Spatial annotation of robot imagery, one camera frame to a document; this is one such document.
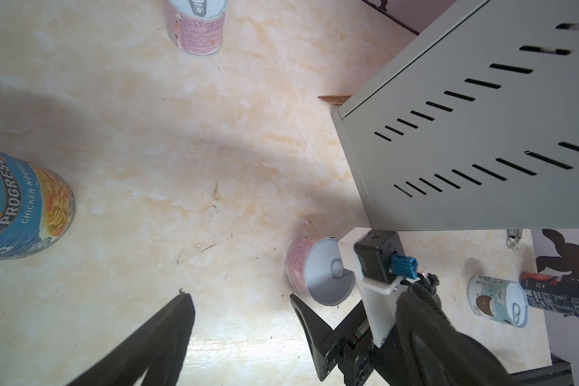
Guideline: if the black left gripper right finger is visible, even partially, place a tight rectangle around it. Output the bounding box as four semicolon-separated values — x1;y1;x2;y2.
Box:
396;284;511;385

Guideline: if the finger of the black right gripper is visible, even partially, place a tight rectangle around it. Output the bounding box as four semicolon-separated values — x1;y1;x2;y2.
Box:
289;294;333;381

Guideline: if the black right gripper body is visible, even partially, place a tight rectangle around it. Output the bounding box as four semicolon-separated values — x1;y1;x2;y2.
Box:
325;302;411;385

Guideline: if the pink orange label can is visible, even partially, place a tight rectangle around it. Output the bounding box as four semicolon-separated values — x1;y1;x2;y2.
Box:
285;237;355;307

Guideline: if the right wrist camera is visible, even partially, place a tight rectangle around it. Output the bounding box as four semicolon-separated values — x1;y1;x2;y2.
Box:
353;229;421;348

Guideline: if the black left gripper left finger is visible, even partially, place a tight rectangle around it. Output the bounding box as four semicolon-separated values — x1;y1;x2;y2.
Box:
70;292;196;385

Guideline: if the grey metal cabinet box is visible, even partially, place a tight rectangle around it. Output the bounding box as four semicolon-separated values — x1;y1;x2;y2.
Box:
332;1;579;231

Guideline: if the blue Progresso soup can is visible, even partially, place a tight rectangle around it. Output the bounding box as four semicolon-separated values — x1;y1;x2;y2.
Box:
0;152;75;261

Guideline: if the dark grey label can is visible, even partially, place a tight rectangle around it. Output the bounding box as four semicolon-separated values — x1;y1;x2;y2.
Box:
519;272;579;318

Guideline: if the grey blue label can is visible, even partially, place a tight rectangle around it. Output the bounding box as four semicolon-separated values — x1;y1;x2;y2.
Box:
466;275;529;328

